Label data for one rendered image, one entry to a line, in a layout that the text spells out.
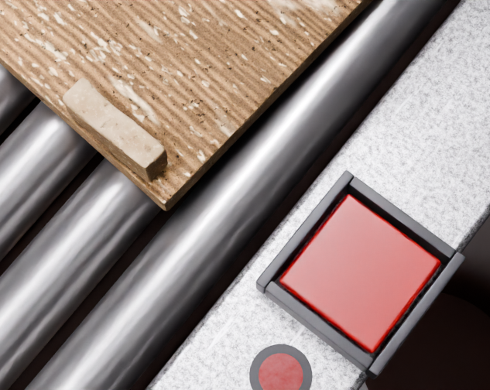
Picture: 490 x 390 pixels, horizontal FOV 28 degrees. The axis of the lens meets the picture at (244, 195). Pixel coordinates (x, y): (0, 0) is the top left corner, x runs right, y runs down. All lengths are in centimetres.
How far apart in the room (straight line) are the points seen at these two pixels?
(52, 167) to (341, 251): 16
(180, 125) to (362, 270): 12
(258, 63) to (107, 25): 8
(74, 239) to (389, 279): 16
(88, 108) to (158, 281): 9
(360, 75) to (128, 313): 18
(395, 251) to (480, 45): 13
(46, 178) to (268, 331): 15
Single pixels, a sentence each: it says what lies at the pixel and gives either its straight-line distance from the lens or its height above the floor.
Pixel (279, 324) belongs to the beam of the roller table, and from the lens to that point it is 50.
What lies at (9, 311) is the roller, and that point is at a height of 92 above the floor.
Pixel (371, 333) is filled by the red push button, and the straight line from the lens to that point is 49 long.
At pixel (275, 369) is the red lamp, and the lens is 50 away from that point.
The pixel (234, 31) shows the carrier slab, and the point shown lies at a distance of 53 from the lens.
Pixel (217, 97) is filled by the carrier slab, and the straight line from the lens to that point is 51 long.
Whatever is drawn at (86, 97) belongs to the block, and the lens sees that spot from 49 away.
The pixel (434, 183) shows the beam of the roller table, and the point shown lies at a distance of 53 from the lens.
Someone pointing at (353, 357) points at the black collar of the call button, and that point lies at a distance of 48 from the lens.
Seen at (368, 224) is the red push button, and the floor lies 93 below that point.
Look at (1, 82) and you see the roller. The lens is 55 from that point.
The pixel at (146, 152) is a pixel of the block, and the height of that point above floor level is 96.
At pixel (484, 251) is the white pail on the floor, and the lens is 124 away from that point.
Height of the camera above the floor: 141
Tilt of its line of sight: 73 degrees down
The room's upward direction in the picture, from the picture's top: 3 degrees counter-clockwise
